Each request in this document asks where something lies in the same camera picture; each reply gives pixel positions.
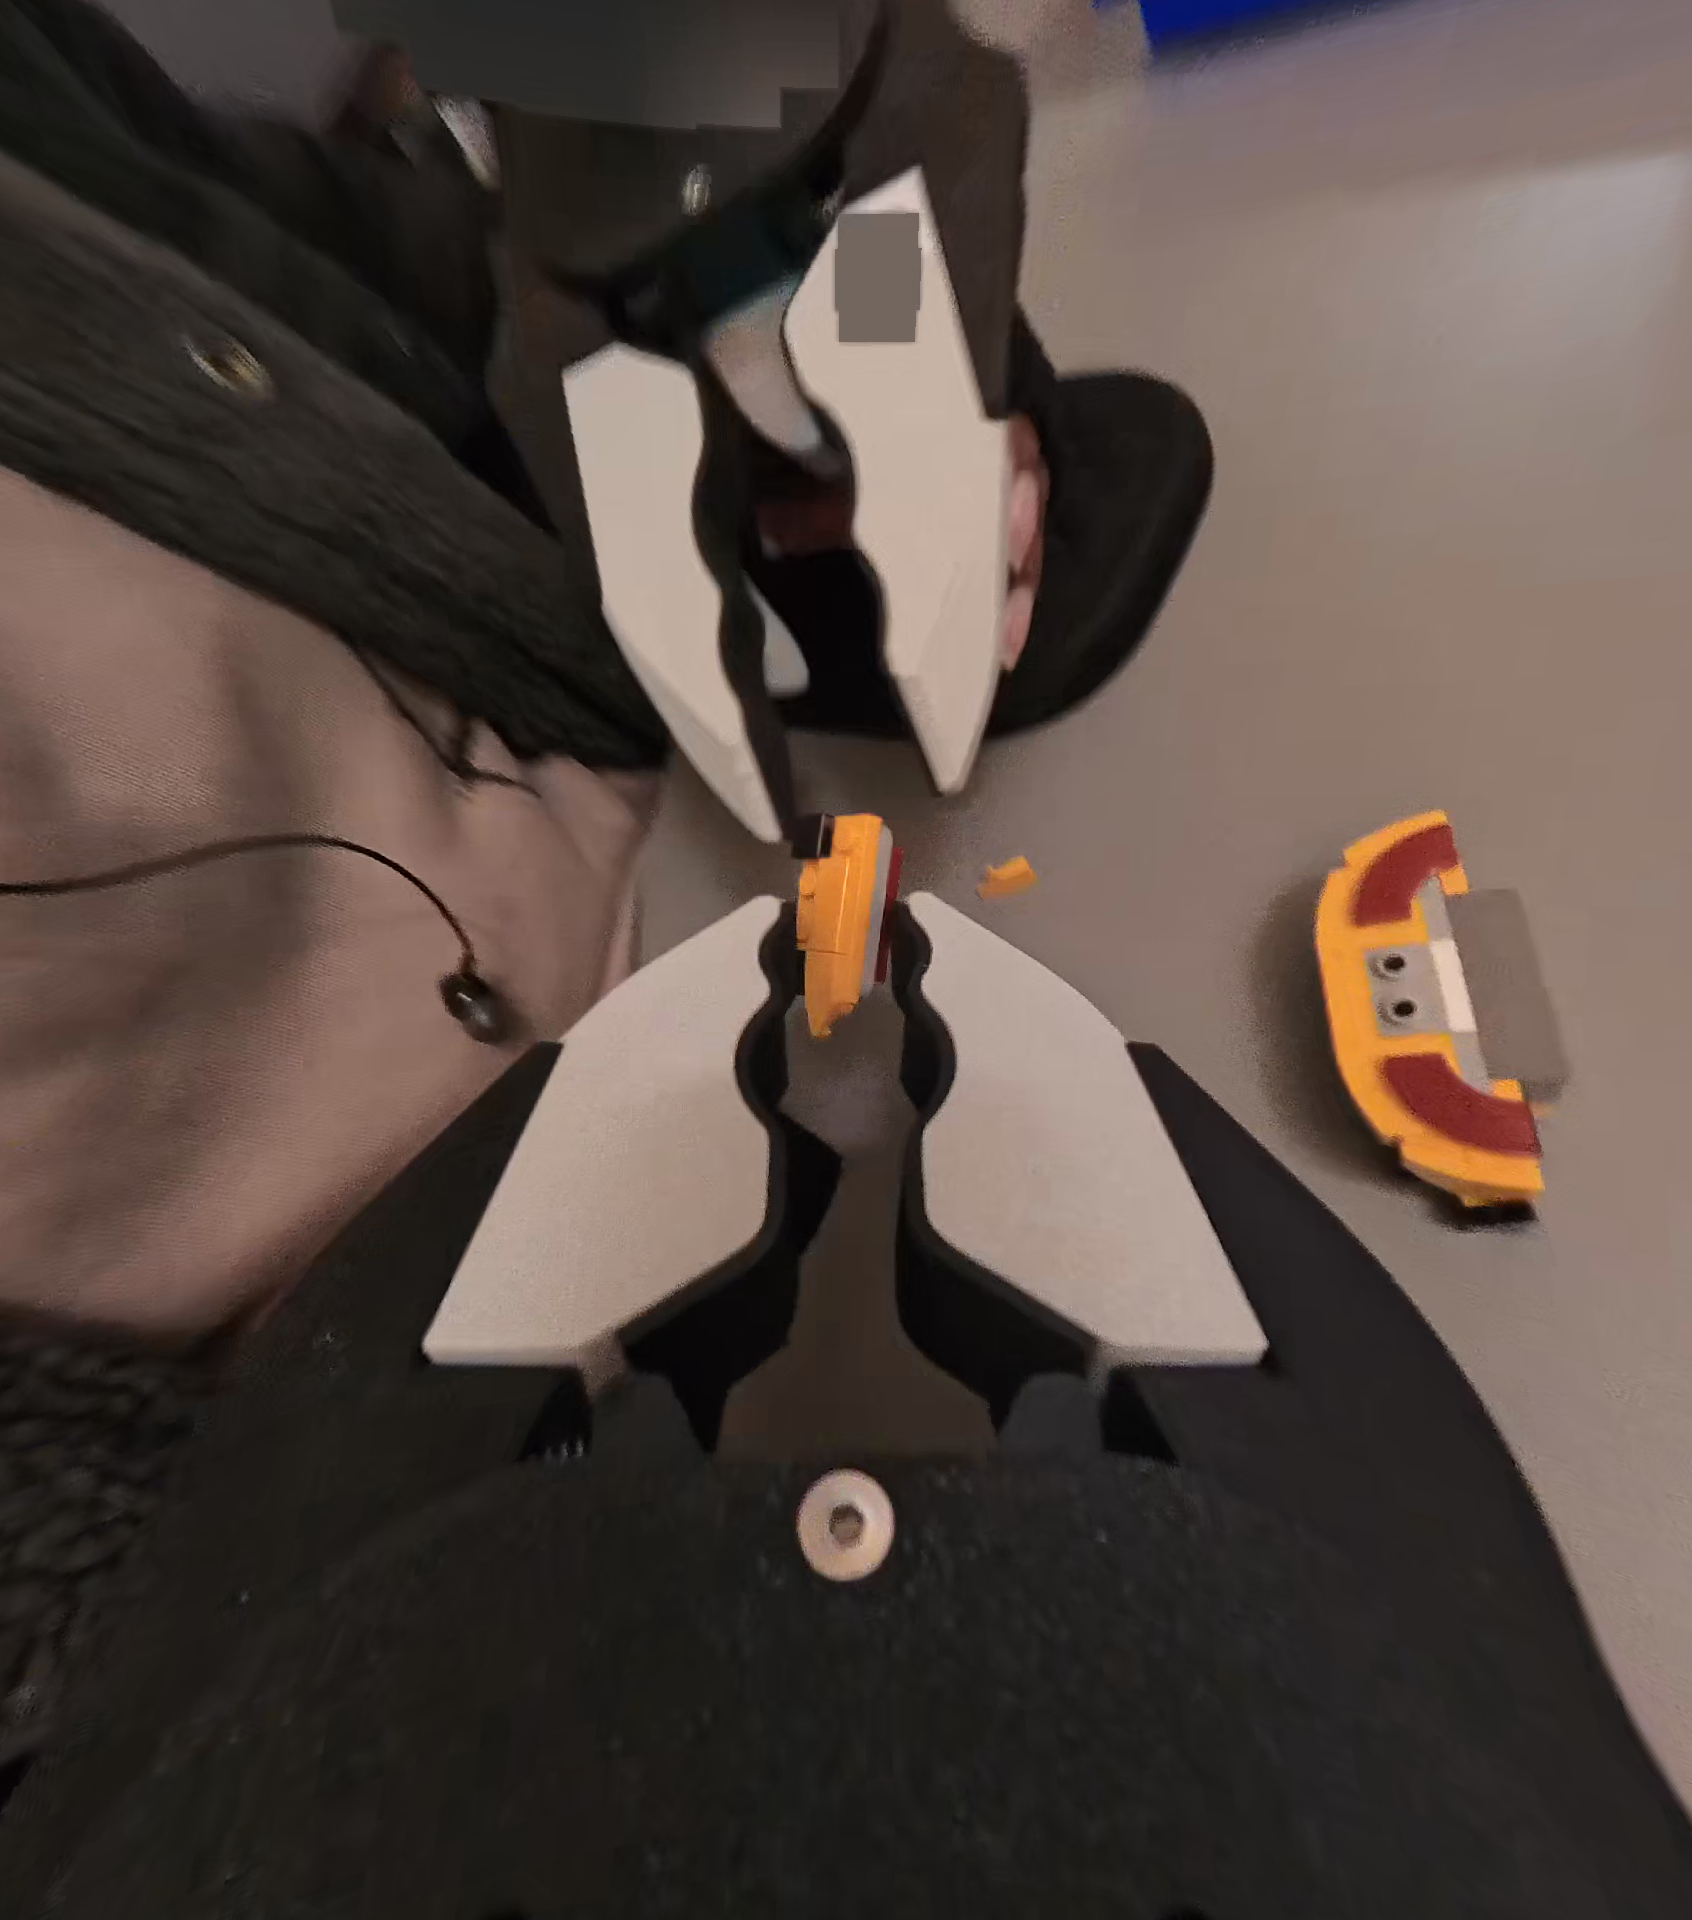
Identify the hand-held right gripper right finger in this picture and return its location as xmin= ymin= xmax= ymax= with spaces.
xmin=894 ymin=893 xmax=1271 ymax=1451

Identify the orange lego plate stack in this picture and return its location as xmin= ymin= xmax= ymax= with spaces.
xmin=792 ymin=814 xmax=908 ymax=1040

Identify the person's left hand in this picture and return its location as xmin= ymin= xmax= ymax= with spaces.
xmin=995 ymin=413 xmax=1056 ymax=672

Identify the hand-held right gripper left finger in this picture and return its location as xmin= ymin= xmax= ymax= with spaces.
xmin=421 ymin=894 xmax=840 ymax=1451

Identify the thin black cable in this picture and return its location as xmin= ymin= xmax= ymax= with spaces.
xmin=0 ymin=832 xmax=525 ymax=1048

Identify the black mesh seat cushion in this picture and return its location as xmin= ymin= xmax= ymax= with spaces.
xmin=770 ymin=367 xmax=1216 ymax=739

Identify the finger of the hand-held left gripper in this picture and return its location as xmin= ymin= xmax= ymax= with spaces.
xmin=560 ymin=343 xmax=798 ymax=847
xmin=781 ymin=168 xmax=1016 ymax=798

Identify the orange lego wheel arch assembly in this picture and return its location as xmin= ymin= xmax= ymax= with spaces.
xmin=1314 ymin=810 xmax=1571 ymax=1215

